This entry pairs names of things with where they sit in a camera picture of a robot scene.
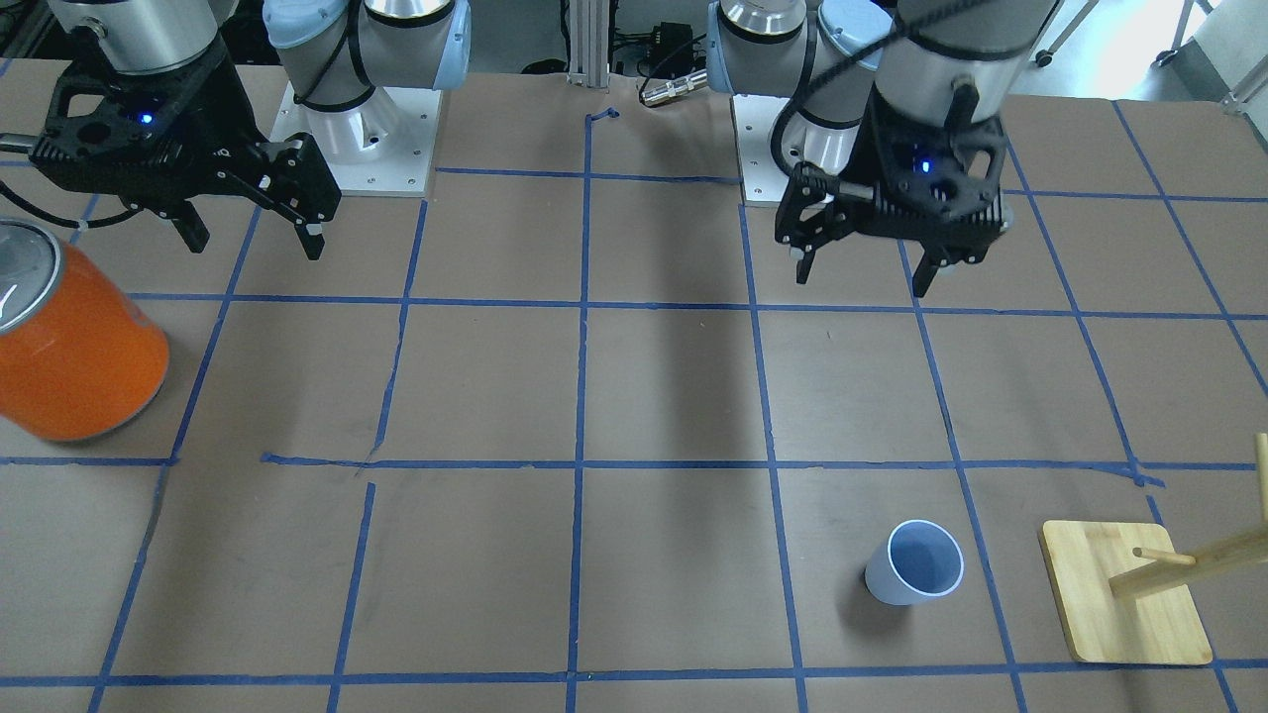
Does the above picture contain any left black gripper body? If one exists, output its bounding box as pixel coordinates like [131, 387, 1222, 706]
[842, 84, 1011, 269]

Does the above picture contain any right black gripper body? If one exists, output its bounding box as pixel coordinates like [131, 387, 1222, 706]
[28, 49, 273, 214]

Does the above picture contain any white plastic cup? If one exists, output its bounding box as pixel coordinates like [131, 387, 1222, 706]
[864, 519, 965, 606]

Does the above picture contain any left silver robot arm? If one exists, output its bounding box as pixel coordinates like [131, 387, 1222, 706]
[705, 1, 1061, 297]

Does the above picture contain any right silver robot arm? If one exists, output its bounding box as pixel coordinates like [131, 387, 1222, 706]
[3, 1, 1011, 296]

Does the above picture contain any orange cylindrical bin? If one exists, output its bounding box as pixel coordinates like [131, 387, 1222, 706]
[1, 217, 170, 442]

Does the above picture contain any wooden mug tree stand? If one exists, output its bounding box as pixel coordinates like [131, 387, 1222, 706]
[1038, 433, 1268, 665]

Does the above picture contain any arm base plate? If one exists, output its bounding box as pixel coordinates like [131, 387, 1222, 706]
[730, 95, 898, 207]
[269, 84, 448, 198]

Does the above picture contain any aluminium frame post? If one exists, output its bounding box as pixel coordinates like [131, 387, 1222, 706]
[563, 0, 614, 93]

